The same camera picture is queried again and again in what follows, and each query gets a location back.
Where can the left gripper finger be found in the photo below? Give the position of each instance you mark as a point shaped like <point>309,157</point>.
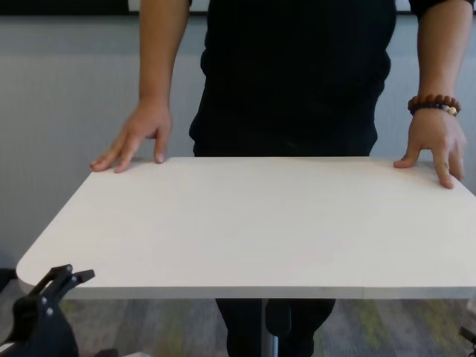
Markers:
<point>56,280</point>

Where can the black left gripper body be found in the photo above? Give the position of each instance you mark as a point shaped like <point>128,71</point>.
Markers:
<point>41,334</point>

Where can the white rolling table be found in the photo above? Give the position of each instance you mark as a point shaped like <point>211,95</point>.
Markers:
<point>241,223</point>

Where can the person's left forearm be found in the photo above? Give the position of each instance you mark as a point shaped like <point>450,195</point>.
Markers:
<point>442,56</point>

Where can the person's right forearm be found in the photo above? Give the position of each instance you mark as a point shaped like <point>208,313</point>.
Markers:
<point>160,56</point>

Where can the person's right hand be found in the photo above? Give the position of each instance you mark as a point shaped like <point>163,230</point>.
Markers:
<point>145,122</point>

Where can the person's left hand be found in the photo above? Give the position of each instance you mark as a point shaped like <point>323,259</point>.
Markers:
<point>439,134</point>

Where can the person's body in black clothes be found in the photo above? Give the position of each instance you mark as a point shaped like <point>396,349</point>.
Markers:
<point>290,74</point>

